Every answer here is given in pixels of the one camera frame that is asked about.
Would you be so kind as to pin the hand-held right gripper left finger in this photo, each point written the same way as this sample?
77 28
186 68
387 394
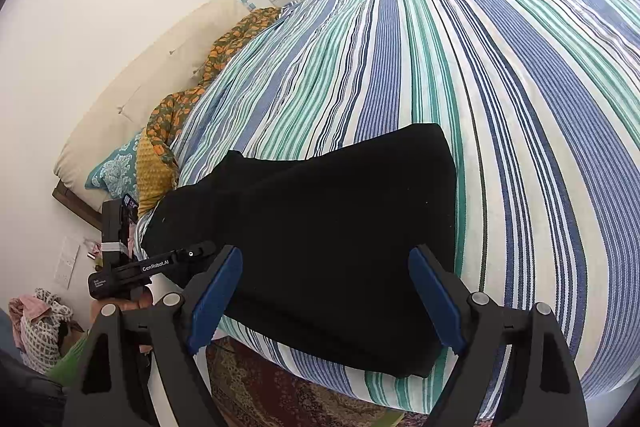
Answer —
215 294

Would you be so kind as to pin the patterned red rug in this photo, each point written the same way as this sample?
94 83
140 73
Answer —
280 397

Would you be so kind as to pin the white wall socket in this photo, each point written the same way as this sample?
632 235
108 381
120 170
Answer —
67 262

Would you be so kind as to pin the orange floral cloth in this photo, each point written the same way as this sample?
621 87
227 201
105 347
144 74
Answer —
225 47

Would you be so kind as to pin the pile of clothes with netting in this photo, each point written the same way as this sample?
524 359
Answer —
40 327

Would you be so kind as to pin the mustard yellow pillow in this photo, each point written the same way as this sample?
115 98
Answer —
152 177

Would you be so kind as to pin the teal patterned pillow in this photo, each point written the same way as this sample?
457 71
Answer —
112 167

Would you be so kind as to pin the wooden bed frame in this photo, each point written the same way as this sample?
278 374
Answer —
75 204

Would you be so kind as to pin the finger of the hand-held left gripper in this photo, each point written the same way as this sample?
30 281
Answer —
192 252

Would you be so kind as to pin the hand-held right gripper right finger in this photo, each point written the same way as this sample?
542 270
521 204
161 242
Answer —
432 294

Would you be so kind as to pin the green cloth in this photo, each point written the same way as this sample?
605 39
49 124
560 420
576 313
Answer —
67 362

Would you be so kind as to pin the person's left hand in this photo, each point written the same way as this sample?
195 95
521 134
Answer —
127 305

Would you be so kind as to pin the cream headboard cushion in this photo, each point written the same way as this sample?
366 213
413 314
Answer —
150 72

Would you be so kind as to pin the blue green striped bedspread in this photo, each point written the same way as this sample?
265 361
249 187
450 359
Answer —
500 57

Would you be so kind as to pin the black pants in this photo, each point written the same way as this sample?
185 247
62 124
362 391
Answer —
325 232

